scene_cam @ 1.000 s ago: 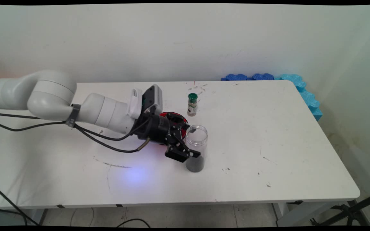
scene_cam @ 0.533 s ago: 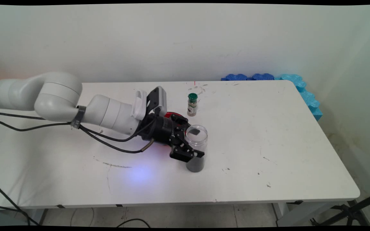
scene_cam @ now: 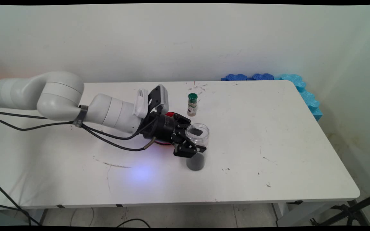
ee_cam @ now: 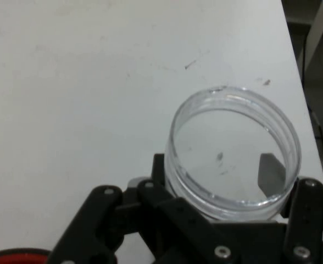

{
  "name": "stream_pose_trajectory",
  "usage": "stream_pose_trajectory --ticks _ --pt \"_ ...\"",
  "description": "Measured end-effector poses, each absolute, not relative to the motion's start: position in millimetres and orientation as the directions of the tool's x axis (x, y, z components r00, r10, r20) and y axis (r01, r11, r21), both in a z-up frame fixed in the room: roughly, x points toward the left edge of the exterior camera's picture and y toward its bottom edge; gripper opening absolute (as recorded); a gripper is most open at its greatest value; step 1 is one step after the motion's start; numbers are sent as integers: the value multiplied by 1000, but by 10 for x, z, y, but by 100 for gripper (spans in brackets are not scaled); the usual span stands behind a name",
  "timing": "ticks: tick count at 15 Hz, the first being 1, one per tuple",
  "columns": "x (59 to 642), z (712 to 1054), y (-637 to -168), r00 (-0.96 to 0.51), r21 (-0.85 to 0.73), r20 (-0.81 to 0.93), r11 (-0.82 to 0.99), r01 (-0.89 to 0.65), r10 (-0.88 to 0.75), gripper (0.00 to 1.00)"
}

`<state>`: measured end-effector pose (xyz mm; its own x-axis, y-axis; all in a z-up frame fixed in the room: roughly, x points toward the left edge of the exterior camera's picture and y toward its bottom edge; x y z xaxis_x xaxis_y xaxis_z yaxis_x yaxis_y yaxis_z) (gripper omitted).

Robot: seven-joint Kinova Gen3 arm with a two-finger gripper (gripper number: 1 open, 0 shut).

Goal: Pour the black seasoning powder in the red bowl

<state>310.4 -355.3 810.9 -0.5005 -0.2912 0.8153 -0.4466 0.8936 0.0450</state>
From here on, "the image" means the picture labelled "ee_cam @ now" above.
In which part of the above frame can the white table leg frame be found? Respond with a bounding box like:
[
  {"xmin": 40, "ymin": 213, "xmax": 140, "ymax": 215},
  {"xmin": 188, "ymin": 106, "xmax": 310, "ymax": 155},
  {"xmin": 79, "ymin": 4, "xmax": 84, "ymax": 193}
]
[{"xmin": 305, "ymin": 0, "xmax": 323, "ymax": 65}]

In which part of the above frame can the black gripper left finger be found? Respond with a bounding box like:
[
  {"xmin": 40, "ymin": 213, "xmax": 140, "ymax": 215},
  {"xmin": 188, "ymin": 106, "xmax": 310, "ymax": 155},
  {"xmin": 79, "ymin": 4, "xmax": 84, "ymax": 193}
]
[{"xmin": 47, "ymin": 153, "xmax": 242, "ymax": 264}]

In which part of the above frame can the clear plastic jar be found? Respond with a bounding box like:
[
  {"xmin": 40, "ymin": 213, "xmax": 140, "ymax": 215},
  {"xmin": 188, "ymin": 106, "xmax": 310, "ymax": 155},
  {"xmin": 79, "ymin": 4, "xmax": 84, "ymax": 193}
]
[{"xmin": 164, "ymin": 86, "xmax": 302, "ymax": 222}]

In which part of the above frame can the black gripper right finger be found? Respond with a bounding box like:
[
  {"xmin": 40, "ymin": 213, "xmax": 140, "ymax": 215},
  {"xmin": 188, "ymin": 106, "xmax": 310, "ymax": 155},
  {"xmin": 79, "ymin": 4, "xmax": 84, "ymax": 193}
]
[{"xmin": 257, "ymin": 152, "xmax": 323, "ymax": 264}]

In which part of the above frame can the red bowl with black seeds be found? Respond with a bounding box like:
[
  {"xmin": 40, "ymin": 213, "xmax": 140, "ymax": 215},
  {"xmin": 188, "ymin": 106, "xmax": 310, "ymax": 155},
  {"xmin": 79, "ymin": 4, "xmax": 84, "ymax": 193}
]
[{"xmin": 0, "ymin": 247, "xmax": 52, "ymax": 264}]

